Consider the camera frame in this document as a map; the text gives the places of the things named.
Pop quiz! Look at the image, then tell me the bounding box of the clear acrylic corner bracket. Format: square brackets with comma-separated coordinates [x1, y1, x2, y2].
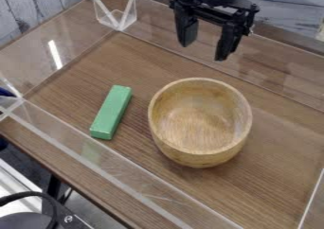
[92, 0, 137, 31]

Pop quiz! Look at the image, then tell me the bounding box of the blue object at left edge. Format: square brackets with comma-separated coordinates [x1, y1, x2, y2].
[0, 87, 15, 97]

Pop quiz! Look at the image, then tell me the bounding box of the green rectangular block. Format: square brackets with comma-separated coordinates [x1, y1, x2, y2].
[90, 85, 131, 140]

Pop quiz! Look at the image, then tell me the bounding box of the brown wooden bowl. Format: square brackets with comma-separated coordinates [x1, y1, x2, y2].
[149, 78, 253, 168]

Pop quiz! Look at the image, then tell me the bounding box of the black metal base plate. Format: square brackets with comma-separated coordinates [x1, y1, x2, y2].
[42, 194, 94, 229]

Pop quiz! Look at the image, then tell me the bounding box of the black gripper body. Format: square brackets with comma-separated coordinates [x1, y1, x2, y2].
[169, 0, 261, 36]

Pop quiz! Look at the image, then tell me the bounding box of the black cable loop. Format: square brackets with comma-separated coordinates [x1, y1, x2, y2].
[0, 191, 59, 229]

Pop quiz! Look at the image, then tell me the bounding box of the clear acrylic tray wall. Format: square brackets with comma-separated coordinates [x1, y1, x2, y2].
[0, 0, 324, 229]

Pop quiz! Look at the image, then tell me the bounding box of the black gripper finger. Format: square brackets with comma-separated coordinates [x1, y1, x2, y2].
[216, 22, 244, 62]
[174, 3, 198, 47]

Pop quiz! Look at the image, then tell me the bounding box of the black table leg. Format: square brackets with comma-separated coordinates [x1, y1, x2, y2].
[47, 175, 62, 199]

